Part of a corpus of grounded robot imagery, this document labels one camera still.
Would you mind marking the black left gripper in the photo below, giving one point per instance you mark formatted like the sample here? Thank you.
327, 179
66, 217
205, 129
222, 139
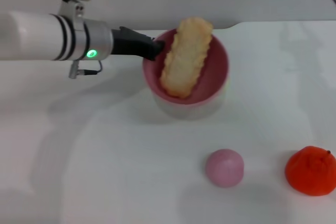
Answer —
131, 43

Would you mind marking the long ridged orange bread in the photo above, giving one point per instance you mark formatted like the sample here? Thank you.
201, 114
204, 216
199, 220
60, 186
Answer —
186, 58

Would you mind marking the pink plastic bowl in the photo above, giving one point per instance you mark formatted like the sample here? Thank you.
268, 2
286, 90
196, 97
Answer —
212, 72

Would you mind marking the pink round bun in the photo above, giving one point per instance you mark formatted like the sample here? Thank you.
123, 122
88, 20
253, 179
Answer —
224, 169

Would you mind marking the orange-red persimmon bun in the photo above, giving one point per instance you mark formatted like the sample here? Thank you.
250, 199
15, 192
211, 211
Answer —
312, 174

